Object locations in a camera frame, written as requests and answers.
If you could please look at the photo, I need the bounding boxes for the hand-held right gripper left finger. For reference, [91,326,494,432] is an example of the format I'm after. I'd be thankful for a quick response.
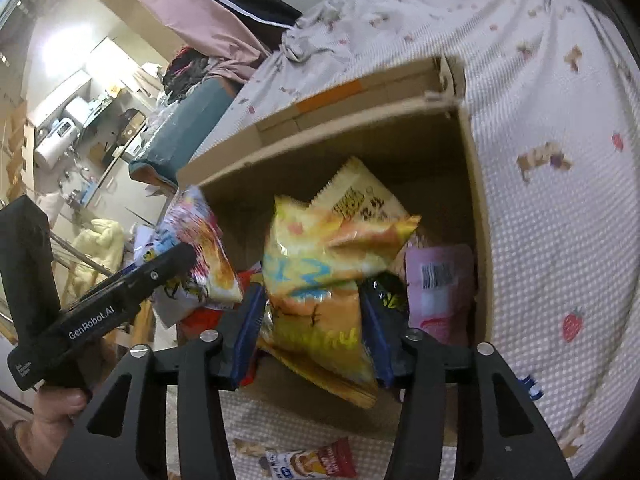
[47,282,268,480]

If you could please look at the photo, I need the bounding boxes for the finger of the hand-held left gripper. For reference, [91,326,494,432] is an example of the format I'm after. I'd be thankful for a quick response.
[62,264,154,314]
[107,243,197,312]

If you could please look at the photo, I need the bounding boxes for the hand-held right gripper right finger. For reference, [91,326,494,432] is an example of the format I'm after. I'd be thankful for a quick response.
[359,287,574,480]

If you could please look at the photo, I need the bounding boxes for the pink orange snack bag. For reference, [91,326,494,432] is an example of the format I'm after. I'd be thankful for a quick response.
[149,185,244,330]

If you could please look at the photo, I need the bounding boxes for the large yellow snack bag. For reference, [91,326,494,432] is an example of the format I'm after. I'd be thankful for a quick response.
[256,193,424,409]

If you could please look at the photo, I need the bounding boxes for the brown cardboard box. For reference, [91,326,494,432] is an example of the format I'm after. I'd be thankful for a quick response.
[176,55,497,450]

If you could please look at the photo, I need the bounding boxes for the person's left hand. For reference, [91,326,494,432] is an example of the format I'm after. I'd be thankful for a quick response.
[31,336,122,445]

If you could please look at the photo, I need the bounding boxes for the yellow cloth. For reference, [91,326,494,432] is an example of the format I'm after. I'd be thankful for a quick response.
[69,218,127,292]

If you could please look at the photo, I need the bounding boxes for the black snack packet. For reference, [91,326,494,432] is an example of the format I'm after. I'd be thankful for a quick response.
[362,272,412,332]

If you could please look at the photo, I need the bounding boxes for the pink snack packet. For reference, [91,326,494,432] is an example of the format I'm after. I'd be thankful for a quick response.
[403,243,477,347]

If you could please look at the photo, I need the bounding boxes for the white cabinet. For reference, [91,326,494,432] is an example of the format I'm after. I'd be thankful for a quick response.
[75,130,176,226]

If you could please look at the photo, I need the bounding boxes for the wooden shelf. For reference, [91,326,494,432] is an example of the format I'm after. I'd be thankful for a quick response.
[2,99,37,202]

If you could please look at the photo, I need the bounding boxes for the white water heater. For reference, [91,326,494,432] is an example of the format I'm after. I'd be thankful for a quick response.
[33,117,82,172]

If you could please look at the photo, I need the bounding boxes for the red white snack packet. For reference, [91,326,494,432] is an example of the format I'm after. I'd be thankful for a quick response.
[257,437,359,480]

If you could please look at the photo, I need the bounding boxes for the teal cushion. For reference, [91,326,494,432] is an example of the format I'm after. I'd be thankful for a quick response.
[128,77,242,194]

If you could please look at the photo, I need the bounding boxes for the beige yellow snack packet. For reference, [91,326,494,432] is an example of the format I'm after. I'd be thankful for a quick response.
[307,156,412,227]

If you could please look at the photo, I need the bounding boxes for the dark clothes pile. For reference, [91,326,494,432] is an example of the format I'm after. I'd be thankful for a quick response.
[162,45,217,107]

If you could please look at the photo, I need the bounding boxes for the printed white bedsheet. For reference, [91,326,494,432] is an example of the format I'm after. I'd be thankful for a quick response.
[150,0,640,480]

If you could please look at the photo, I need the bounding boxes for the pink blanket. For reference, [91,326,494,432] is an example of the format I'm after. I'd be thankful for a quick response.
[107,0,275,82]

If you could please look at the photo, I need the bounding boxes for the mop handle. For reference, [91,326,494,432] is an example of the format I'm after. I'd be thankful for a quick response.
[49,232,118,283]

